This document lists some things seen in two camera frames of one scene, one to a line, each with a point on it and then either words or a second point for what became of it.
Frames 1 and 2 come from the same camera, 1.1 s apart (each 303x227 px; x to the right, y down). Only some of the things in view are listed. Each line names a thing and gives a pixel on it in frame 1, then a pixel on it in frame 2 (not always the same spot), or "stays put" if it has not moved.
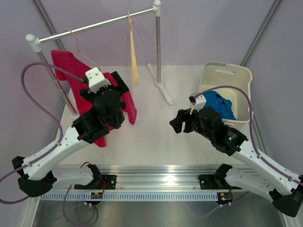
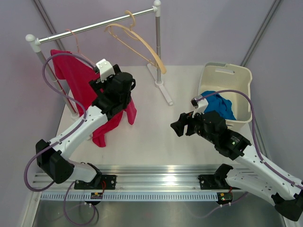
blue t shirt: x=223 y=107 stays put
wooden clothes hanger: x=134 y=53 -> x=131 y=37
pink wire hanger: x=80 y=53 stays put
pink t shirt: x=74 y=84 stays put
